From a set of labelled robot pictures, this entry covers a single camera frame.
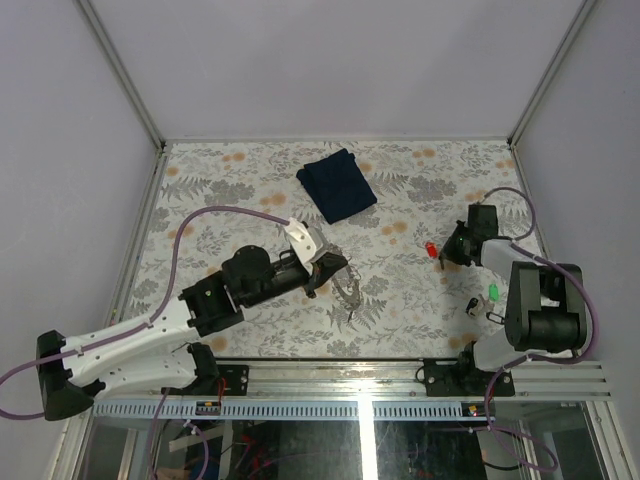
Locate red key tag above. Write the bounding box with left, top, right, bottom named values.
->
left=425, top=242, right=438, bottom=258

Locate steel disc with keyrings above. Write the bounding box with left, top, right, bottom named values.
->
left=331, top=264, right=362, bottom=323

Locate silver key black tag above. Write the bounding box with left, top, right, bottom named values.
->
left=465, top=295, right=493, bottom=318

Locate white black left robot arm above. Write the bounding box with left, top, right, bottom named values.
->
left=36, top=245, right=348, bottom=421

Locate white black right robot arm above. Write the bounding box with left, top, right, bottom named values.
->
left=424, top=203, right=587, bottom=399

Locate green key tag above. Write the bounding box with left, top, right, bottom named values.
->
left=488, top=283, right=500, bottom=303

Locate dark blue folded cloth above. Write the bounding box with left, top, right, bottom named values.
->
left=296, top=149, right=377, bottom=225

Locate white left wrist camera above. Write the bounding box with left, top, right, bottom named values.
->
left=284, top=217, right=327, bottom=265

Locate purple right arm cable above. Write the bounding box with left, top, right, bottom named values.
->
left=474, top=186, right=599, bottom=474

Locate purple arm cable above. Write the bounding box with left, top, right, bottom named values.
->
left=474, top=186, right=599, bottom=474
left=0, top=205, right=291, bottom=421

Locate aluminium mounting rail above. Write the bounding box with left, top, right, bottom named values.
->
left=99, top=357, right=614, bottom=401

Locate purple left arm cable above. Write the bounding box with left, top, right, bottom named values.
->
left=0, top=205, right=291, bottom=421

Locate white slotted cable duct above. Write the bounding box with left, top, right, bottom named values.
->
left=93, top=399, right=465, bottom=421

